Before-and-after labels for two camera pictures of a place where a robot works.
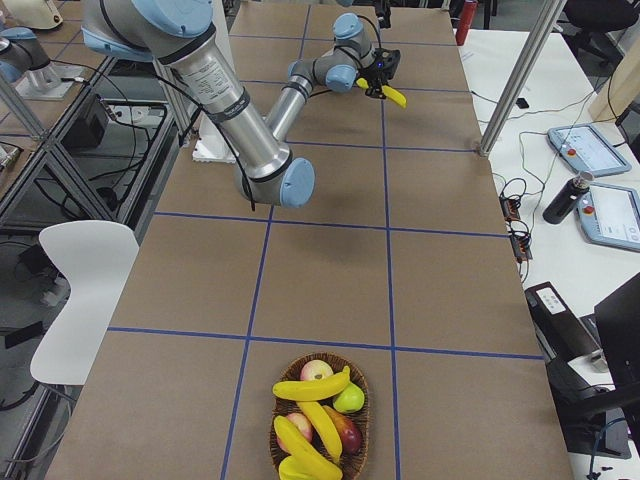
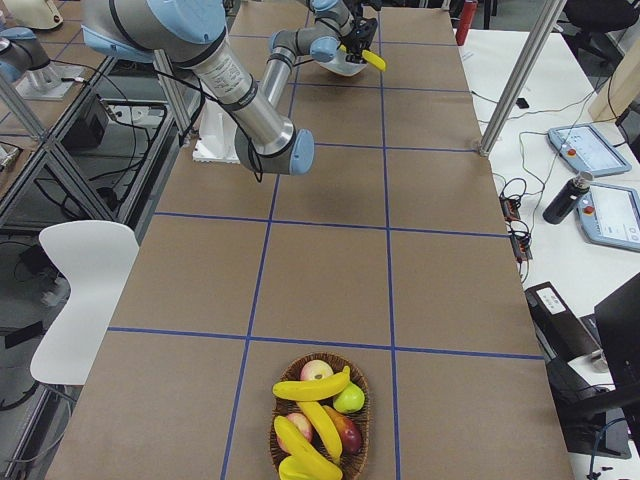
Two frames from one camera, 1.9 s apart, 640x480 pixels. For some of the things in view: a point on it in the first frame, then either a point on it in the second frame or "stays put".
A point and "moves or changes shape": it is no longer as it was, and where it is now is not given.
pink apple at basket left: x=302 y=424 stays put
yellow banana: x=313 y=389 stays put
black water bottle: x=567 y=197 stays put
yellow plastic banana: x=391 y=92 moves or changes shape
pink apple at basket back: x=315 y=370 stays put
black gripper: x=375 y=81 to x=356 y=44
